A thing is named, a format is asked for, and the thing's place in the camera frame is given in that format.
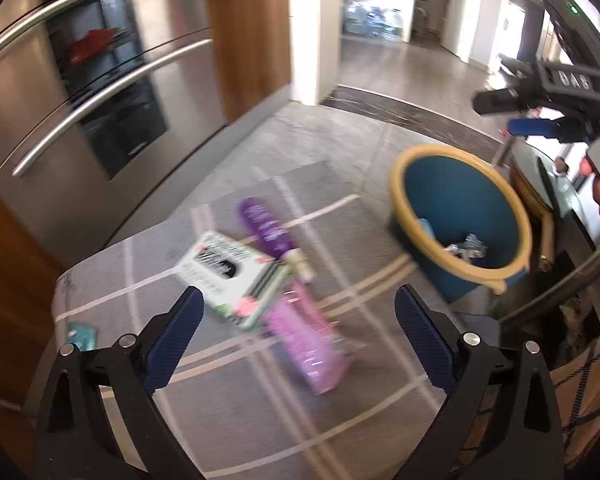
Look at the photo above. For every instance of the pink packet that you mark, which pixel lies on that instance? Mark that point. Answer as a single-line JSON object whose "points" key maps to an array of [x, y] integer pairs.
{"points": [[305, 350]]}

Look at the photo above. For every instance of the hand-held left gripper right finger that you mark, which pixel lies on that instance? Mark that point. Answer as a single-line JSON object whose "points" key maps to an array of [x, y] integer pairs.
{"points": [[425, 340]]}

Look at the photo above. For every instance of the grey plaid tablecloth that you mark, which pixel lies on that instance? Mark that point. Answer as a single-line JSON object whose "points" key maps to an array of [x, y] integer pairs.
{"points": [[230, 410]]}

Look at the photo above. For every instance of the beige woven bag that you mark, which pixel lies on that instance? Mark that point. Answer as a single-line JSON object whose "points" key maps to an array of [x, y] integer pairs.
{"points": [[595, 390]]}

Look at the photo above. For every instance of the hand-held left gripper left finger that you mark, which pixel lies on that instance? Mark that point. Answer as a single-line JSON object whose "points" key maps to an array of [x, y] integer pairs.
{"points": [[180, 335]]}

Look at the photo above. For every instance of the wooden framed glass table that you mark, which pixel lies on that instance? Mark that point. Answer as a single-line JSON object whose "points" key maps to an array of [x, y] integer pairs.
{"points": [[565, 195]]}

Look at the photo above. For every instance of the stainless steel oven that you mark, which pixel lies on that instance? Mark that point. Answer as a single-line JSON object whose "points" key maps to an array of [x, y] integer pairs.
{"points": [[25, 100]]}

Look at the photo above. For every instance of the blue bin with yellow rim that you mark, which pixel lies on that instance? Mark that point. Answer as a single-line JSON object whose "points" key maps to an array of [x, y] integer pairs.
{"points": [[455, 195]]}

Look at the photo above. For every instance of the pile of water bottles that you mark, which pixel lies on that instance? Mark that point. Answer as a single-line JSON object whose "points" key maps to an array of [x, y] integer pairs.
{"points": [[372, 20]]}

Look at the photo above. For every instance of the blue foil packet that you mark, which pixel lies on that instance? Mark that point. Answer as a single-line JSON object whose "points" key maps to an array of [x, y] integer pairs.
{"points": [[467, 247]]}

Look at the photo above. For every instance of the small teal packet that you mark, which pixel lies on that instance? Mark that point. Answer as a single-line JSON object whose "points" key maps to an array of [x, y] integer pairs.
{"points": [[80, 336]]}

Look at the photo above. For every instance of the green and white box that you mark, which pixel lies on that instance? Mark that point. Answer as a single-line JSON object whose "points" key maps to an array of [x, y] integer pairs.
{"points": [[220, 265]]}

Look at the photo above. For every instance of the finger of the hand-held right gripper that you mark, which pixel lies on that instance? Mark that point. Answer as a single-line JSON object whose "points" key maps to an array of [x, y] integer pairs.
{"points": [[545, 129], [500, 100]]}

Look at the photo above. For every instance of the purple bottle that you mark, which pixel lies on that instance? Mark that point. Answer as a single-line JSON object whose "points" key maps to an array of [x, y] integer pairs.
{"points": [[262, 225]]}

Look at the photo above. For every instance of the wooden kitchen cabinet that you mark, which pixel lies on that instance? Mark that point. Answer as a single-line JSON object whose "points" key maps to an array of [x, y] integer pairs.
{"points": [[250, 35]]}

